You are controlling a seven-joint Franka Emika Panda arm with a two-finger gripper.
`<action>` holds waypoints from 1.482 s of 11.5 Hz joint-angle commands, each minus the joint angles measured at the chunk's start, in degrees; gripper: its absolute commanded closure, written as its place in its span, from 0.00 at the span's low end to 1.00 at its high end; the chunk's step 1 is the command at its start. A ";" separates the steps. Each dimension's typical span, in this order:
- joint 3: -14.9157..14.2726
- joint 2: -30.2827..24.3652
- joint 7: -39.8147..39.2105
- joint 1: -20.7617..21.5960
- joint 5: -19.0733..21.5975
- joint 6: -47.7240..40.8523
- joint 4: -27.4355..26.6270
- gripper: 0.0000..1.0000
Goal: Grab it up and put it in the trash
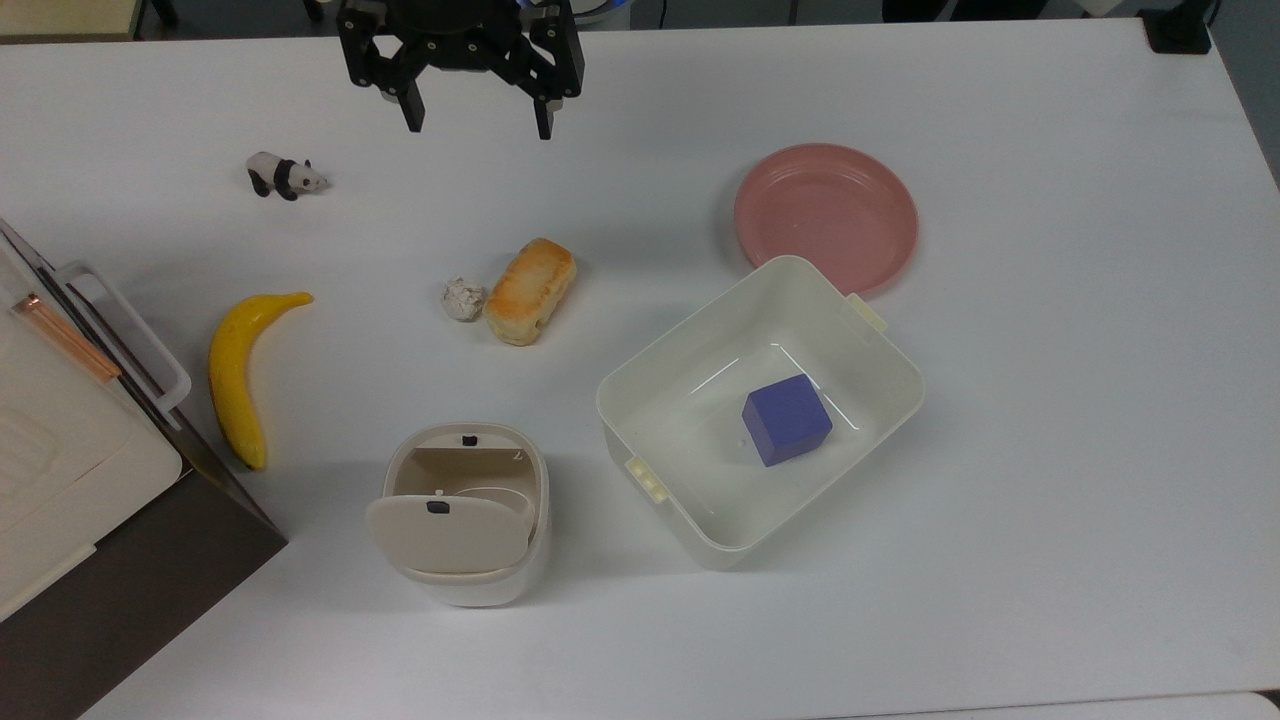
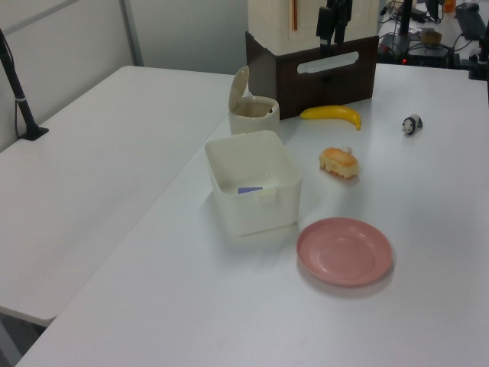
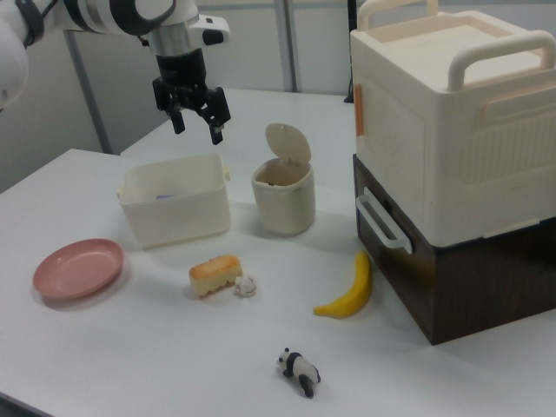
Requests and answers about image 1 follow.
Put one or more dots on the yellow banana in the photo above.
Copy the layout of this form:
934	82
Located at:
235	385

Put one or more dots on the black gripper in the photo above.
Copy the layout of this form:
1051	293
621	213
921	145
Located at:
460	35

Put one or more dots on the wooden desk top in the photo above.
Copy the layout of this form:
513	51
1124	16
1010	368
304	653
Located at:
60	15

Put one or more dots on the blue cube block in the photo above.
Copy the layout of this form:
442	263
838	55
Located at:
787	420

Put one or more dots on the black and white panda figurine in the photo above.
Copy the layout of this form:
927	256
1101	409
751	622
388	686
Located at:
285	177

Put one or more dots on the golden brown bread loaf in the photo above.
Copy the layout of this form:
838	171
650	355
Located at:
530	292

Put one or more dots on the white plastic storage bin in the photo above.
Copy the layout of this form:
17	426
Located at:
680	440

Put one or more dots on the black table clamp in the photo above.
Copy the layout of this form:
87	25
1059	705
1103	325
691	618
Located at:
1178	32

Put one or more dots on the pink round plate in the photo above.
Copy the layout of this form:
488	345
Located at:
825	215

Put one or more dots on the white paper ball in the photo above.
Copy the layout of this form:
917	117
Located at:
463	299

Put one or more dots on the beige flip-lid trash can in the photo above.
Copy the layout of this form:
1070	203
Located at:
455	535

